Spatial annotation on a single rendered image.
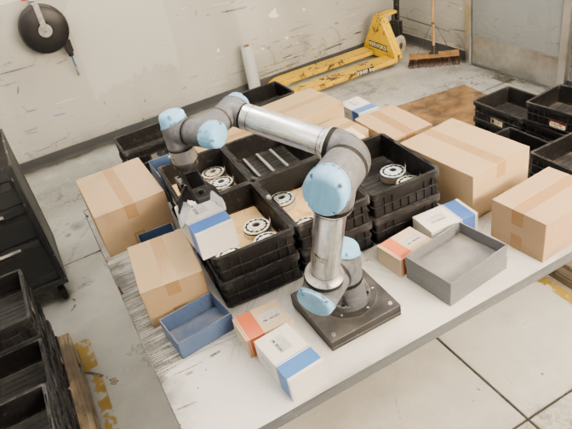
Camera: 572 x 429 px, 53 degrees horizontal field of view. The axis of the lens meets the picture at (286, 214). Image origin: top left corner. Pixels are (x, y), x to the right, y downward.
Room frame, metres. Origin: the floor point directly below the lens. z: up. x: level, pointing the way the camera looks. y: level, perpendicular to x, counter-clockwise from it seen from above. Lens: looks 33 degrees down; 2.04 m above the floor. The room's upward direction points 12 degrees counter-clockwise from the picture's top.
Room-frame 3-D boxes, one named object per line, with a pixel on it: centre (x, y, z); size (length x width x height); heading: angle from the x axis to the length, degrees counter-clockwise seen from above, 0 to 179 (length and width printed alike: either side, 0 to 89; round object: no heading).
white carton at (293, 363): (1.19, 0.08, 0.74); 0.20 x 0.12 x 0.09; 26
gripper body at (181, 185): (1.50, 0.26, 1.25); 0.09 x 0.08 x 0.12; 22
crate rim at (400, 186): (1.93, -0.39, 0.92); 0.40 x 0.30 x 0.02; 18
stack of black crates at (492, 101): (3.07, -1.48, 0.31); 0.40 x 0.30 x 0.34; 22
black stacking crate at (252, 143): (2.21, 0.02, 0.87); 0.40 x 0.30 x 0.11; 18
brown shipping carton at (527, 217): (1.60, -0.90, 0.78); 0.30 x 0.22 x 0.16; 116
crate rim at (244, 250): (1.74, 0.18, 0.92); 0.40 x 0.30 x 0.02; 18
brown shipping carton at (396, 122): (2.38, -0.56, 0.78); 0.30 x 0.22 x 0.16; 20
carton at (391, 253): (1.59, -0.39, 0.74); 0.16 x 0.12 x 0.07; 118
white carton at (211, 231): (1.48, 0.25, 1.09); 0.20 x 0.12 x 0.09; 22
